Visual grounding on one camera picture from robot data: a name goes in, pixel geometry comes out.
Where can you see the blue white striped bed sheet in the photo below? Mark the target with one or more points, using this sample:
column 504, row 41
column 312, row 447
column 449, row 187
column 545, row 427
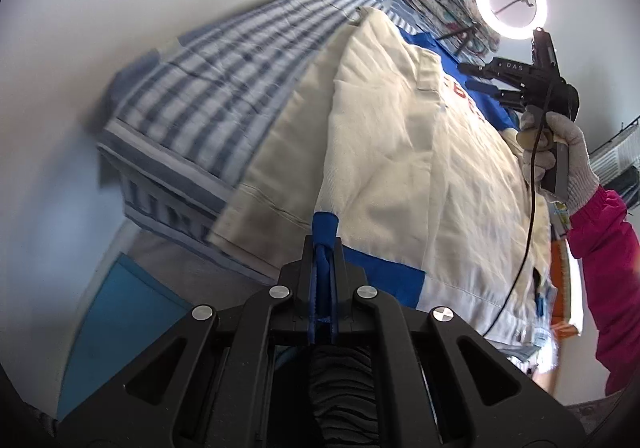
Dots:
column 225, row 78

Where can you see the cream and blue jacket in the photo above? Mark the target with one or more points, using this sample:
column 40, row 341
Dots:
column 400, row 163

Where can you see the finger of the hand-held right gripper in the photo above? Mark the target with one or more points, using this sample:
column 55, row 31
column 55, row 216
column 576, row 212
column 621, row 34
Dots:
column 507, row 95
column 477, row 67

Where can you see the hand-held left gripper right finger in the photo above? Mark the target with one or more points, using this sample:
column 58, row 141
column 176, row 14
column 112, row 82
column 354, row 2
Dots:
column 346, row 289

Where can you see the black tripod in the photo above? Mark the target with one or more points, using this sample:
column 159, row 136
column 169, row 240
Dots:
column 462, row 34

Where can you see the orange box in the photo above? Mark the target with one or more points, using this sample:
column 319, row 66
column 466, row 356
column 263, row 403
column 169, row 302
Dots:
column 567, row 278

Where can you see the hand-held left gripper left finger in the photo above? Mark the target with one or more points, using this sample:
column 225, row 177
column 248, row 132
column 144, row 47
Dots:
column 299, row 289

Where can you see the person's right hand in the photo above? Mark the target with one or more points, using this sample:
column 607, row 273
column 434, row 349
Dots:
column 582, row 168

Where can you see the blue floor mat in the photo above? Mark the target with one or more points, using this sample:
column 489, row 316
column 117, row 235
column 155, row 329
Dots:
column 125, row 313

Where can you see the person's right forearm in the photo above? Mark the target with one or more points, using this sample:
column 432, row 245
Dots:
column 610, row 268

